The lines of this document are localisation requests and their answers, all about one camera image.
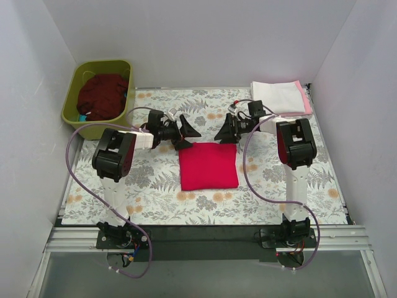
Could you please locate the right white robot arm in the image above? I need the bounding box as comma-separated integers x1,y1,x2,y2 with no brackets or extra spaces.
214,100,317,247

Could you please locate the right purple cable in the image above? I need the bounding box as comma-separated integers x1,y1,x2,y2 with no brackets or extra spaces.
234,98,322,271

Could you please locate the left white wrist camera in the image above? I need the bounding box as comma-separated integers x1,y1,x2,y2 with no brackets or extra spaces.
165,108,177,122

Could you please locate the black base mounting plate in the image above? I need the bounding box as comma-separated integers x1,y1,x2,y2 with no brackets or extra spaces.
96,223,316,262

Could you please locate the folded pink t shirt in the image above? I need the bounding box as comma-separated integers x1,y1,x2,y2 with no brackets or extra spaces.
279,80,313,117

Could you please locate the dark maroon t shirt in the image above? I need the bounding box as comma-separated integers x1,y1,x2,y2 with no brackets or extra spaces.
76,74,128,121

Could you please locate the bright red t shirt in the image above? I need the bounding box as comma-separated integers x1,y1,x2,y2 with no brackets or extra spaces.
179,142,239,191

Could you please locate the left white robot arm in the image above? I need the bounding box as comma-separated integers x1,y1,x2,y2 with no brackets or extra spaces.
92,109,202,248

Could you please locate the olive green plastic bin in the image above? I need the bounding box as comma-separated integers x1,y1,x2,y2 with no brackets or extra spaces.
61,60,135,140

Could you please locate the folded white t shirt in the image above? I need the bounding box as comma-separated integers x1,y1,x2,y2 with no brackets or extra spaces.
250,79,306,117

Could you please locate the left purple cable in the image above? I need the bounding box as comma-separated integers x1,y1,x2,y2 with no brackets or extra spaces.
65,107,174,279

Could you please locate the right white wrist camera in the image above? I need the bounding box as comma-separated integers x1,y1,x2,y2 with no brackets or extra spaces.
228,100,239,116

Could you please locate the purple cable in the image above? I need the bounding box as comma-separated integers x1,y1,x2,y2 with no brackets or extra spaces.
65,107,174,279
234,98,322,271

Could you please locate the aluminium frame rail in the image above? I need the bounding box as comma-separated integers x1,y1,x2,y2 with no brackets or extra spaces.
45,225,373,252

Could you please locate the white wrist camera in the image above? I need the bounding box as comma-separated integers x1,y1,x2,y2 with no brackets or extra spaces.
228,100,239,116
165,108,177,122

